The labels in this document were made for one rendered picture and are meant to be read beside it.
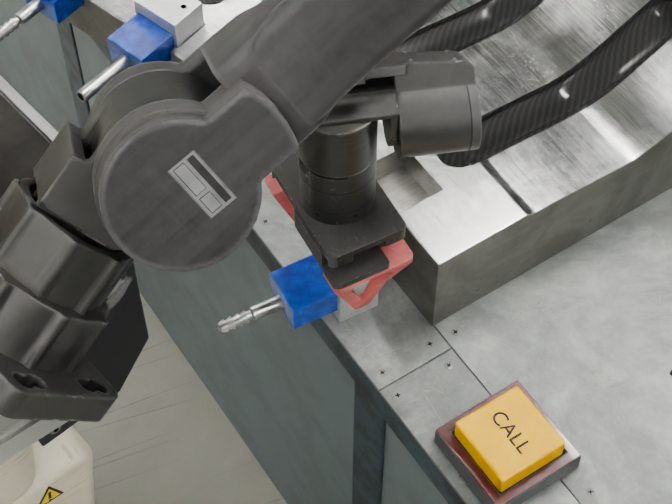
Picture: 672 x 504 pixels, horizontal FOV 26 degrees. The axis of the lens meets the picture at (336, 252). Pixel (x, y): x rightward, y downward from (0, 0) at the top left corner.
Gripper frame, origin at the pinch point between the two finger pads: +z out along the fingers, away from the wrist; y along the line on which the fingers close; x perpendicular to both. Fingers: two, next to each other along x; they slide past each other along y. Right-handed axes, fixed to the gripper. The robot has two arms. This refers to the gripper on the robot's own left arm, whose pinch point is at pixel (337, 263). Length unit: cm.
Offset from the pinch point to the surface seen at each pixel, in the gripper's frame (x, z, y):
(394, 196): -6.6, -1.6, 2.7
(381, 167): -6.5, -3.1, 4.9
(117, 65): 7.7, -1.5, 26.6
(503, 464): -2.8, 1.2, -20.9
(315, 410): -2.0, 40.8, 9.2
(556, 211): -17.1, -2.3, -5.1
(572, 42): -26.9, -4.6, 8.2
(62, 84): 4, 45, 69
